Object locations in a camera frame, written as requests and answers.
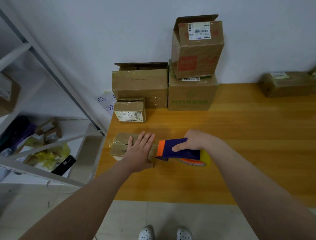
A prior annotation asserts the person's right hand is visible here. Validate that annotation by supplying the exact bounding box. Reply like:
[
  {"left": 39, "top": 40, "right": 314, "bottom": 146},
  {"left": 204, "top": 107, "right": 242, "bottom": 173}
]
[{"left": 171, "top": 130, "right": 220, "bottom": 159}]

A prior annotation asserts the person's left hand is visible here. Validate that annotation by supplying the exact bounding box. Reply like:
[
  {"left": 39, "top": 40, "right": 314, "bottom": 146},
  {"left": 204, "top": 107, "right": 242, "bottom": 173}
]
[{"left": 121, "top": 131, "right": 158, "bottom": 174}]

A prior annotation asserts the small open-flap cardboard box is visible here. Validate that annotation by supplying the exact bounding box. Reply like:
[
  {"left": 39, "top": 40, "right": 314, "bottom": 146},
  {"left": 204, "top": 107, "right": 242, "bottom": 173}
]
[{"left": 110, "top": 132, "right": 159, "bottom": 162}]

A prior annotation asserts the blue orange tape dispenser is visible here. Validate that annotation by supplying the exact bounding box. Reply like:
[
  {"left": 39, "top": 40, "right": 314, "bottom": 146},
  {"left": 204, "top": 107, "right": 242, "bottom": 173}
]
[{"left": 155, "top": 138, "right": 212, "bottom": 167}]

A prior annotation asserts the stack of cardboard boxes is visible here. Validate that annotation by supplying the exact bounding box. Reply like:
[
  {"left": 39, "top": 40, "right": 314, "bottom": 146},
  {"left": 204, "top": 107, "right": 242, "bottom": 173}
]
[{"left": 112, "top": 14, "right": 225, "bottom": 123}]

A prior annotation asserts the box barcode label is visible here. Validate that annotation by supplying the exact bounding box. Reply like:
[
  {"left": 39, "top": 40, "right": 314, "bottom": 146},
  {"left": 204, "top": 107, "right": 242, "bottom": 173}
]
[{"left": 259, "top": 71, "right": 316, "bottom": 98}]

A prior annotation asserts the person's left forearm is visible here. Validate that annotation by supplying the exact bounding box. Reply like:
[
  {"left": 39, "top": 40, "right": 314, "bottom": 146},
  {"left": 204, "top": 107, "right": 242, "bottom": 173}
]
[{"left": 20, "top": 163, "right": 134, "bottom": 240}]

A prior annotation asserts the person's right forearm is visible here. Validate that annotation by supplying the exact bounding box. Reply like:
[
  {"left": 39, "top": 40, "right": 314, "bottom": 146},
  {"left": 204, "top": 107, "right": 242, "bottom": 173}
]
[{"left": 210, "top": 143, "right": 316, "bottom": 240}]

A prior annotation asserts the wooden table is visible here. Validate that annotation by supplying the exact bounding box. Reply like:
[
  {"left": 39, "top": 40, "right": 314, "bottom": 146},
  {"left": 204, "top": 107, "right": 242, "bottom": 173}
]
[{"left": 94, "top": 82, "right": 316, "bottom": 207}]

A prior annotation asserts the black mobile phone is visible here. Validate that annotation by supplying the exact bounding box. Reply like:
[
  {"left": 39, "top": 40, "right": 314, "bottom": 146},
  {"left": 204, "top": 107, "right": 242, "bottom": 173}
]
[{"left": 51, "top": 155, "right": 77, "bottom": 177}]

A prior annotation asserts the white perforated clog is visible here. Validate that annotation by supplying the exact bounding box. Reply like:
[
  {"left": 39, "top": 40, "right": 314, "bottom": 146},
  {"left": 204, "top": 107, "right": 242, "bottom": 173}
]
[
  {"left": 176, "top": 226, "right": 194, "bottom": 240},
  {"left": 138, "top": 225, "right": 155, "bottom": 240}
]

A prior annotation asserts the yellow plastic bag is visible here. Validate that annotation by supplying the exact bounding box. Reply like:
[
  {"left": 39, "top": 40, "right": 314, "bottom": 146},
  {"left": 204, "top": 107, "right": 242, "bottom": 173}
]
[{"left": 25, "top": 143, "right": 71, "bottom": 169}]

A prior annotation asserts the small open carton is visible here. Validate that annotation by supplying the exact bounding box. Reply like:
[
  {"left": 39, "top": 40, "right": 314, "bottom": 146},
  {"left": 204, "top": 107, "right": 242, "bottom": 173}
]
[{"left": 35, "top": 119, "right": 62, "bottom": 140}]

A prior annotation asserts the grey metal shelf rack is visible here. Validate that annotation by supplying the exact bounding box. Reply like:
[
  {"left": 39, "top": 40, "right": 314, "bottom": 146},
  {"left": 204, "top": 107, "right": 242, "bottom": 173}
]
[{"left": 0, "top": 7, "right": 107, "bottom": 189}]

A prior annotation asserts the dark blue bag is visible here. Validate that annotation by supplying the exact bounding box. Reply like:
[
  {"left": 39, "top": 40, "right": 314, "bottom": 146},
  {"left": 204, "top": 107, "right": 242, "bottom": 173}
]
[{"left": 0, "top": 115, "right": 36, "bottom": 151}]

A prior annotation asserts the large worn shelf carton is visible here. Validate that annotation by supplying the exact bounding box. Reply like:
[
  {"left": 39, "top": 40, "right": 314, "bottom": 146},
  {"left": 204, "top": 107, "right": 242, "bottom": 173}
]
[{"left": 0, "top": 72, "right": 21, "bottom": 118}]

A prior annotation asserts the white paper wall sign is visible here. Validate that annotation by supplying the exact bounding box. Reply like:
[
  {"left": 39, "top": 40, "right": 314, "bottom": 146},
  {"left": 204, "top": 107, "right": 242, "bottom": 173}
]
[{"left": 96, "top": 91, "right": 117, "bottom": 115}]

